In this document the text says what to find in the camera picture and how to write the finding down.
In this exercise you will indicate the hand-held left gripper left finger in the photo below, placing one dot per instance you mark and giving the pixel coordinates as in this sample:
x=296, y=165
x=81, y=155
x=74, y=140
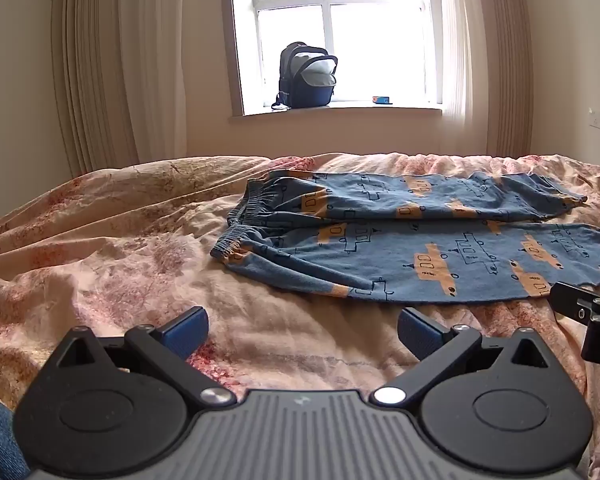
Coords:
x=185, y=334

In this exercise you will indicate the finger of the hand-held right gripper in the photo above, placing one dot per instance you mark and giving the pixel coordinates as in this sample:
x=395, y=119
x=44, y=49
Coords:
x=575, y=305

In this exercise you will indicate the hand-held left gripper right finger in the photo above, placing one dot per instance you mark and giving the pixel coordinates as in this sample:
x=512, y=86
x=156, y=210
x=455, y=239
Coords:
x=420, y=337

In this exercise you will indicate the blue printed pants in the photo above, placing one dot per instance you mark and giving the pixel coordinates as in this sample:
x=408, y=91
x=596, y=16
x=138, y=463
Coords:
x=380, y=260

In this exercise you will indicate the pink floral bedsheet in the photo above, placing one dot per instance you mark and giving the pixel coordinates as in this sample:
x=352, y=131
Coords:
x=105, y=260

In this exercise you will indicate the small orange blue box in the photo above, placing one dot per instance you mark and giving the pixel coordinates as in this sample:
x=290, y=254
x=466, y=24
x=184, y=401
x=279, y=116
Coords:
x=381, y=100

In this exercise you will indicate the beige pleated curtain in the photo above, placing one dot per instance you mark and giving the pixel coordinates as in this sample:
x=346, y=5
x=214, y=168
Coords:
x=510, y=60
x=90, y=60

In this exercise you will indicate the sheer white curtain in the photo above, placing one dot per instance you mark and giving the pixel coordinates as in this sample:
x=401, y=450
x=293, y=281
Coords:
x=155, y=60
x=462, y=60

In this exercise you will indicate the dark blue backpack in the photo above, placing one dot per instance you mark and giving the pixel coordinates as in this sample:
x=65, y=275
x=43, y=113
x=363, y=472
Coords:
x=292, y=80

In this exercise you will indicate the white framed window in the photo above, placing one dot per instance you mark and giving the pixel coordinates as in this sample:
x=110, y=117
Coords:
x=360, y=35

